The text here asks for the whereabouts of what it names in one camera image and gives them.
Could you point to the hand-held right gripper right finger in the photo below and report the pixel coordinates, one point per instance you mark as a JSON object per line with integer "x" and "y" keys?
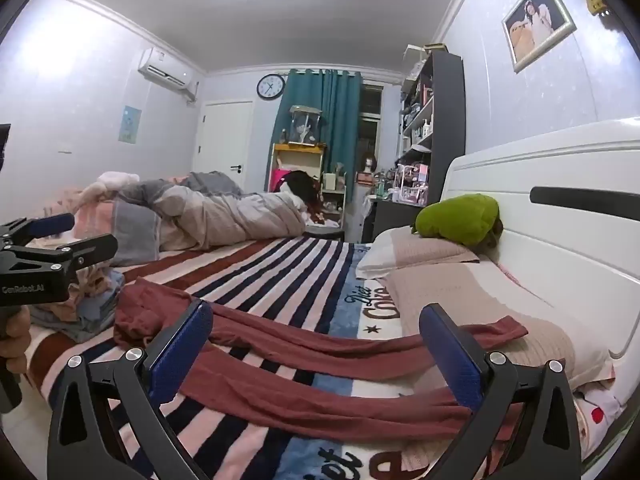
{"x": 450, "y": 355}

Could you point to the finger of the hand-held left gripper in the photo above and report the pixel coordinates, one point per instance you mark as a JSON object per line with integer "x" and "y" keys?
{"x": 85, "y": 251}
{"x": 50, "y": 224}

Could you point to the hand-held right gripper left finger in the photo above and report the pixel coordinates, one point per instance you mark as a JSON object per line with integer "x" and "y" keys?
{"x": 185, "y": 345}

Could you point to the dark red pants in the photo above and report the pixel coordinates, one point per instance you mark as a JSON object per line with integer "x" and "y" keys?
{"x": 300, "y": 395}

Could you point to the person's left hand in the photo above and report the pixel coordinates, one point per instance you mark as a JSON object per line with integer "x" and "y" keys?
{"x": 12, "y": 340}

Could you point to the pile of folded clothes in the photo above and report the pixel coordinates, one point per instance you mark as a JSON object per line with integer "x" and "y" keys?
{"x": 95, "y": 310}

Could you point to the beige ribbed pillow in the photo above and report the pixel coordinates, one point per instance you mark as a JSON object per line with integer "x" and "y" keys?
{"x": 500, "y": 300}

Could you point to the beige and white pillow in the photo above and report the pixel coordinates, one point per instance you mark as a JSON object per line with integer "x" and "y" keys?
{"x": 425, "y": 252}

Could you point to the striped printed blanket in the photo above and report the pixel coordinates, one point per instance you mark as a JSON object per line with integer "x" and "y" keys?
{"x": 280, "y": 270}

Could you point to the beige and grey quilt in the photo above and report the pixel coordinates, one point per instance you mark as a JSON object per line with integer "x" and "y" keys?
{"x": 240, "y": 220}

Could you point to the green plush toy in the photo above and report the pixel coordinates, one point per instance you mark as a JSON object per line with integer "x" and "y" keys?
{"x": 460, "y": 217}

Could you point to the dark desk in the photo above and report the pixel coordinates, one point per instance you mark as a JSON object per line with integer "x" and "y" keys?
{"x": 390, "y": 215}

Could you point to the white floral bedsheet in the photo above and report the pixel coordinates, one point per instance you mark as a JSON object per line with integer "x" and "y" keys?
{"x": 595, "y": 410}

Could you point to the white bed headboard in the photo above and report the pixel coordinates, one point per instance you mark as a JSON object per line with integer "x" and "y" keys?
{"x": 575, "y": 260}

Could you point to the white door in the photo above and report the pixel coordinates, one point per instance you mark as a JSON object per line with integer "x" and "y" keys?
{"x": 225, "y": 145}

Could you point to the white air conditioner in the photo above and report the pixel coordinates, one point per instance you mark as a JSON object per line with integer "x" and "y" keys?
{"x": 165, "y": 67}

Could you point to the dark-haired doll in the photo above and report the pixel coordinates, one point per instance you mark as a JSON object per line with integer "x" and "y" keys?
{"x": 300, "y": 185}

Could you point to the white storage rack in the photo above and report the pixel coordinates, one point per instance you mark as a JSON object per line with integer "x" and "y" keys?
{"x": 332, "y": 195}

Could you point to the mannequin head with wig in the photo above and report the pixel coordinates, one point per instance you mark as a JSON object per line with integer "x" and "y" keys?
{"x": 370, "y": 164}

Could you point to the yellow shelf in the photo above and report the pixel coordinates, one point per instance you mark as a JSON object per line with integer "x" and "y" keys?
{"x": 300, "y": 150}

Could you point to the dark shelf unit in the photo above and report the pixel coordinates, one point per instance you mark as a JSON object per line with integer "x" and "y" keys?
{"x": 447, "y": 110}

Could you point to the glass display case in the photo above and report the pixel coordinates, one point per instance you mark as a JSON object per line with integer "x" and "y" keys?
{"x": 305, "y": 125}

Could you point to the window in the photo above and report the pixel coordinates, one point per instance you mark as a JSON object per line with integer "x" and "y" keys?
{"x": 371, "y": 110}

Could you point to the teal curtain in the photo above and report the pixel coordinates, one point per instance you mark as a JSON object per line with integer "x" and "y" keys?
{"x": 340, "y": 120}

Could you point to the small blue wall poster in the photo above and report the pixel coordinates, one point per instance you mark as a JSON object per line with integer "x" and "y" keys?
{"x": 130, "y": 124}

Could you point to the round wall clock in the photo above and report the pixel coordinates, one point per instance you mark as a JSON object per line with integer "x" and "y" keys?
{"x": 270, "y": 86}

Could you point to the framed wall picture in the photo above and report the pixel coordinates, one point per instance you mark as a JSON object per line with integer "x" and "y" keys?
{"x": 537, "y": 20}

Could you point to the yellow wall hook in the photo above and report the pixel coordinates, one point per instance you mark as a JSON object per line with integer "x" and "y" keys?
{"x": 597, "y": 4}

